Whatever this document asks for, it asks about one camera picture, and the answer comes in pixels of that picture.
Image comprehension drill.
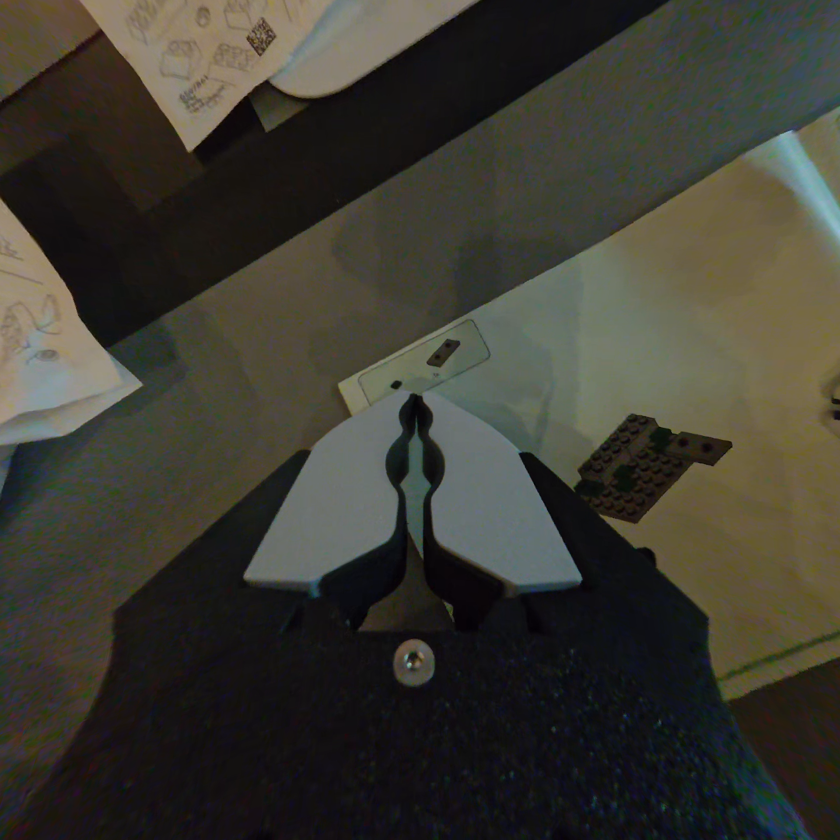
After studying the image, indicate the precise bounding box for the grey desk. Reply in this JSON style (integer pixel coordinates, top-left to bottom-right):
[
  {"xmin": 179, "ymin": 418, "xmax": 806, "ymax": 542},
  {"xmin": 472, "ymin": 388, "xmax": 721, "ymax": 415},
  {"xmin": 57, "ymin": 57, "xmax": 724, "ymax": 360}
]
[{"xmin": 0, "ymin": 0, "xmax": 840, "ymax": 840}]

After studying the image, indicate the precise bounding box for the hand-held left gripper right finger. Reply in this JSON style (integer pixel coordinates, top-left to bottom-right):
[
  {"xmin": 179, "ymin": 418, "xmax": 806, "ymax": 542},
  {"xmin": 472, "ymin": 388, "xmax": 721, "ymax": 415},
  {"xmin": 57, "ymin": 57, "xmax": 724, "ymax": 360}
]
[{"xmin": 420, "ymin": 392, "xmax": 584, "ymax": 598}]

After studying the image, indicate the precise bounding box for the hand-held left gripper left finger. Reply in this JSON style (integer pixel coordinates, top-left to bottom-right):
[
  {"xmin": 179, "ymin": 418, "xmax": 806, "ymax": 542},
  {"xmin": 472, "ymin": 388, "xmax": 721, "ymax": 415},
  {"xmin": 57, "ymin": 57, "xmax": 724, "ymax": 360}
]
[{"xmin": 244, "ymin": 394, "xmax": 417, "ymax": 598}]

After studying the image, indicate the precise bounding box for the white printed paper bag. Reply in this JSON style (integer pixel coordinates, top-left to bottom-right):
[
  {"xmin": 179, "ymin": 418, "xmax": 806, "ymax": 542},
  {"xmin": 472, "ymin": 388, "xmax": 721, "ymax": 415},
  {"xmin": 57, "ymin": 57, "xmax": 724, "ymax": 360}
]
[
  {"xmin": 79, "ymin": 0, "xmax": 337, "ymax": 153},
  {"xmin": 0, "ymin": 197, "xmax": 144, "ymax": 475}
]

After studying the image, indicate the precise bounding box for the building instruction booklet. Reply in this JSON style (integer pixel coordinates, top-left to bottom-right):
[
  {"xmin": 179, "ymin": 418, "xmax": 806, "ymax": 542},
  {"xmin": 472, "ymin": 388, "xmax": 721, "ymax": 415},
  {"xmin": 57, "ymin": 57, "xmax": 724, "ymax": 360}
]
[{"xmin": 338, "ymin": 125, "xmax": 840, "ymax": 703}]

